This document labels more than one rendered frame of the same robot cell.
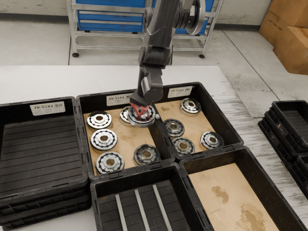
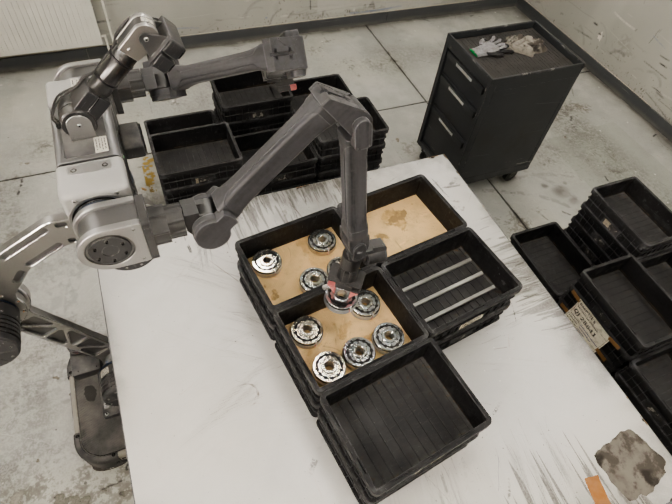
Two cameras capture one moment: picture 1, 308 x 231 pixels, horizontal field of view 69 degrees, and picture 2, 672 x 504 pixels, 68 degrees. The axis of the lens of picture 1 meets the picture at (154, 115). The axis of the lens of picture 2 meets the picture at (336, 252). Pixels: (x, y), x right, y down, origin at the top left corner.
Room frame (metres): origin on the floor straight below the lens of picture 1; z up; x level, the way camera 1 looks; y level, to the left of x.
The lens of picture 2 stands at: (0.76, 0.85, 2.27)
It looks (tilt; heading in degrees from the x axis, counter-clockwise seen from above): 53 degrees down; 260
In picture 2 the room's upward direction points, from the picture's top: 9 degrees clockwise
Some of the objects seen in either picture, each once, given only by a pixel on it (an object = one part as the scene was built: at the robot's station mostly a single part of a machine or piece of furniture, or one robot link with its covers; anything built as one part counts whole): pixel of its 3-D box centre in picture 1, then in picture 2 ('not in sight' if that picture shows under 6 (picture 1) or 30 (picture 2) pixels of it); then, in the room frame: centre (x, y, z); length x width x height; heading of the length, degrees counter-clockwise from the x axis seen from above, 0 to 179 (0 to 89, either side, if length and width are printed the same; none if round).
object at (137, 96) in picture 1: (145, 88); (347, 271); (0.59, 0.04, 1.11); 0.10 x 0.07 x 0.07; 161
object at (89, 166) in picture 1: (121, 127); (350, 325); (0.56, 0.11, 0.92); 0.40 x 0.30 x 0.02; 27
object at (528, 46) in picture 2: not in sight; (527, 43); (-0.54, -1.67, 0.88); 0.29 x 0.22 x 0.03; 20
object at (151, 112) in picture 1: (141, 112); (341, 294); (0.59, 0.05, 0.99); 0.10 x 0.10 x 0.01
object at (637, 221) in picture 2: not in sight; (616, 237); (-0.98, -0.71, 0.37); 0.40 x 0.30 x 0.45; 110
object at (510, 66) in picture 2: not in sight; (487, 115); (-0.45, -1.58, 0.45); 0.60 x 0.45 x 0.90; 20
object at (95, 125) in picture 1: (99, 119); (329, 366); (0.63, 0.22, 0.86); 0.10 x 0.10 x 0.01
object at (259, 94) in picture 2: not in sight; (252, 119); (0.97, -1.55, 0.37); 0.40 x 0.30 x 0.45; 20
